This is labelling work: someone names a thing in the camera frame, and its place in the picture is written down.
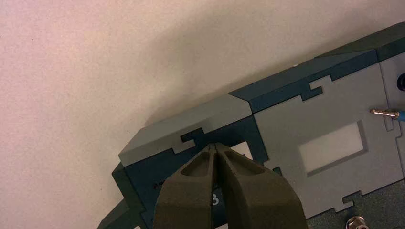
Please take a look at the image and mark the metal toggle switch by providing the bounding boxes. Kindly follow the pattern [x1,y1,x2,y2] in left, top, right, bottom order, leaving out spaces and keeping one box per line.
[345,215,371,229]

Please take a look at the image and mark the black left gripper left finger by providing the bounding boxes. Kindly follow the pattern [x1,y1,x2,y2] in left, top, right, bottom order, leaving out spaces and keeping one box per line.
[152,144,217,229]

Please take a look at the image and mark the blue jumper cable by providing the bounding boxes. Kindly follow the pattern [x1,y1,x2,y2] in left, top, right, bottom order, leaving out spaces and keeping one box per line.
[370,108,405,123]

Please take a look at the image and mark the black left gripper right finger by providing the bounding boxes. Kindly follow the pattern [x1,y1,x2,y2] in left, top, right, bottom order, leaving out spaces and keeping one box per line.
[215,143,309,229]

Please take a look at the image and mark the grey and teal control box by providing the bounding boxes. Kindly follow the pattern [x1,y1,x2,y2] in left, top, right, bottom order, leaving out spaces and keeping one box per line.
[96,22,405,229]

